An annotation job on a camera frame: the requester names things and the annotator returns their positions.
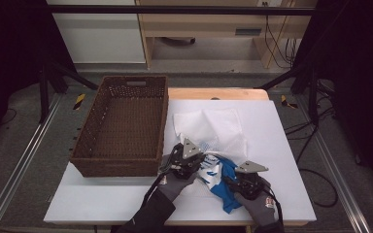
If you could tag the black metal stand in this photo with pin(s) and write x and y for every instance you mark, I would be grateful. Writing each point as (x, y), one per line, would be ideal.
(43, 93)
(312, 97)

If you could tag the yellow and black tape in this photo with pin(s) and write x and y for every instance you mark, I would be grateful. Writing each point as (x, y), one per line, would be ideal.
(79, 101)
(286, 103)

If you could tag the white plastic bag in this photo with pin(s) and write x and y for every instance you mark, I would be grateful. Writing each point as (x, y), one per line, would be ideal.
(220, 129)

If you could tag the light wooden desk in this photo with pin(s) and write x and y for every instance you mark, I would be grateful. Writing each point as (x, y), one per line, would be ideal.
(207, 24)

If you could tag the white cabinet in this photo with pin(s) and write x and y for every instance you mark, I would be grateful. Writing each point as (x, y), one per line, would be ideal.
(100, 35)

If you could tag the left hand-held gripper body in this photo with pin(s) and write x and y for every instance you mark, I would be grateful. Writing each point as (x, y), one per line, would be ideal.
(187, 161)

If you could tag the wooden table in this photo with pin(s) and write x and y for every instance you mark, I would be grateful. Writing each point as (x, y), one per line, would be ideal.
(226, 93)

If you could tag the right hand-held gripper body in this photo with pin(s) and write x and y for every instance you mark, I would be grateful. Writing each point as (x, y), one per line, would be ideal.
(249, 183)

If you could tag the metal floor rail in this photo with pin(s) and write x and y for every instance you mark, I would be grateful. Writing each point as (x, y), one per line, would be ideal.
(340, 174)
(22, 155)

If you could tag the white board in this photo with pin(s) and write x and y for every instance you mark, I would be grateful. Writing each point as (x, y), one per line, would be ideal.
(272, 145)

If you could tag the black horizontal frame bar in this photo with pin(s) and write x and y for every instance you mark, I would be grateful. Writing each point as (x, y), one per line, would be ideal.
(175, 10)

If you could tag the blue and white garment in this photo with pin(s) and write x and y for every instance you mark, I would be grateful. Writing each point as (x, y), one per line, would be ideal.
(225, 191)

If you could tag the brown woven basket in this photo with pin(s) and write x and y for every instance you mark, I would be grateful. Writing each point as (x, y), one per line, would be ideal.
(123, 129)

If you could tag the black curtain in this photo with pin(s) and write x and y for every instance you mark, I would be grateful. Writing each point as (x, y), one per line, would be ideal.
(359, 81)
(9, 64)

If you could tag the person's left hand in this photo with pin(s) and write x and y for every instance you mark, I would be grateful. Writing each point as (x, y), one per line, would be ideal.
(175, 187)

